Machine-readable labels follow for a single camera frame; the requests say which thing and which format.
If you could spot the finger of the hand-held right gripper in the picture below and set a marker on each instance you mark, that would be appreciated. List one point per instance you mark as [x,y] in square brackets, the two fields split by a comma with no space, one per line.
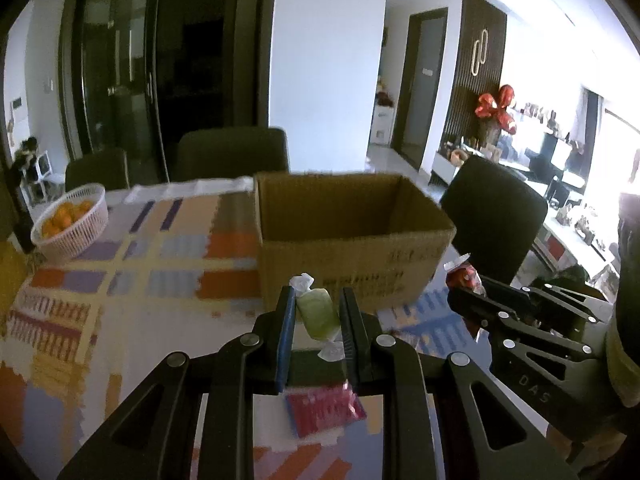
[480,310]
[560,305]

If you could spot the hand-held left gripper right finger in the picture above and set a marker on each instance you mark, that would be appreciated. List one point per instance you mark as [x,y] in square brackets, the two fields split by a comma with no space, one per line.
[350,340]

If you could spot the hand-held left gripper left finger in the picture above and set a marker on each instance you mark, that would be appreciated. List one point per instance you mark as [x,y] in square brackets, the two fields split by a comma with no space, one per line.
[285,340]

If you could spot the dark red candy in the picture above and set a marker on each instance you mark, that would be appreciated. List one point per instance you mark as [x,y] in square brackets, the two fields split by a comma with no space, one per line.
[465,276]

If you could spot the pale green candy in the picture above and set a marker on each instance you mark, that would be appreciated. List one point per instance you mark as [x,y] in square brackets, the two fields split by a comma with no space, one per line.
[317,315]

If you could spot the brown cardboard box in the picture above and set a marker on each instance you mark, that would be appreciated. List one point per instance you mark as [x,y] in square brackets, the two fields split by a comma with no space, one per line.
[350,270]

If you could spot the person's right forearm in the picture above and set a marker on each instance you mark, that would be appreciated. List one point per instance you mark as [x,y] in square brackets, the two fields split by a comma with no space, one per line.
[627,285]

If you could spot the red snack packet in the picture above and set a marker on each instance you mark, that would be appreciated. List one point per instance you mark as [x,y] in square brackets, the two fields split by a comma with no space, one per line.
[320,410]

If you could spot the dark upholstered chair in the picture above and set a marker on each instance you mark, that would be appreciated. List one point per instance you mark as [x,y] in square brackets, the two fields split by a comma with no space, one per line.
[230,152]
[492,215]
[97,170]

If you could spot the patterned table mat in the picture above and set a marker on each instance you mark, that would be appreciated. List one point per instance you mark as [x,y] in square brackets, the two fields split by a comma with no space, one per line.
[150,280]

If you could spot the black monitor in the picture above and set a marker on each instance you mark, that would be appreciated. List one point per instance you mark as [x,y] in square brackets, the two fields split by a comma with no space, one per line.
[547,157]

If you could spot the white table cover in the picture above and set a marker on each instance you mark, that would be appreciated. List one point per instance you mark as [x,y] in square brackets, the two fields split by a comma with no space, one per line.
[190,189]

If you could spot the white basket of oranges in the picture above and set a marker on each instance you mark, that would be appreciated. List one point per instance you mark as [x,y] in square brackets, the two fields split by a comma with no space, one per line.
[75,240]

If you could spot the dark framed interior door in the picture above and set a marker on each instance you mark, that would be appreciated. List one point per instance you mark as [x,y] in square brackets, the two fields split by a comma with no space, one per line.
[420,85]

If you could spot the pile of oranges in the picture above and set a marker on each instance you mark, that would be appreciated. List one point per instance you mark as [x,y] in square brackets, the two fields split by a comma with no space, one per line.
[65,217]

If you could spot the yellow woven tissue box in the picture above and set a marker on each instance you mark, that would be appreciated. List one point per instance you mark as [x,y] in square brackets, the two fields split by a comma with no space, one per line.
[12,275]

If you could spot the dark glass sliding door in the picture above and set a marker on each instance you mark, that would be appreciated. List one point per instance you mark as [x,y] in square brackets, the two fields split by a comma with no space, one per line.
[175,60]

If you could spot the black and white figurine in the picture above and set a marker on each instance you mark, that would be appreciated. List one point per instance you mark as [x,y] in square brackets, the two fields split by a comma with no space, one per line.
[25,157]

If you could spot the gold loop wall ornament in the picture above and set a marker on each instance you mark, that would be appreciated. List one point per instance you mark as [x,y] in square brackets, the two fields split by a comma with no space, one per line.
[479,55]

